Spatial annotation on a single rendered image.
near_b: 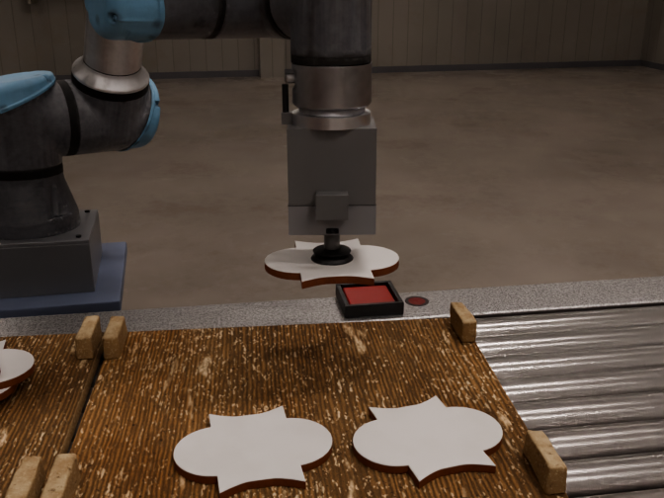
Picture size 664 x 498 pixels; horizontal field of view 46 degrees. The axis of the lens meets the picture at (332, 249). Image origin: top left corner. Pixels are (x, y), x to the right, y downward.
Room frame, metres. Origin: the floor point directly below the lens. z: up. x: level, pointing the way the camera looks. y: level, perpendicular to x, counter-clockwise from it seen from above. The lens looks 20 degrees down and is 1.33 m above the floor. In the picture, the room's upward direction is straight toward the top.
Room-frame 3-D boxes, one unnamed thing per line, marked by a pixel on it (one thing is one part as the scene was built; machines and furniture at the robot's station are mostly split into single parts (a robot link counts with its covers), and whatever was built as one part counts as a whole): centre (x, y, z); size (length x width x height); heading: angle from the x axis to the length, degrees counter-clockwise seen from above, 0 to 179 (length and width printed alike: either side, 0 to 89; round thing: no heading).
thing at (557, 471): (0.55, -0.18, 0.95); 0.06 x 0.02 x 0.03; 6
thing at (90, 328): (0.78, 0.27, 0.95); 0.06 x 0.02 x 0.03; 6
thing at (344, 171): (0.73, 0.00, 1.15); 0.10 x 0.09 x 0.16; 1
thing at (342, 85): (0.75, 0.00, 1.23); 0.08 x 0.08 x 0.05
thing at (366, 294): (0.94, -0.05, 0.92); 0.06 x 0.06 x 0.01; 9
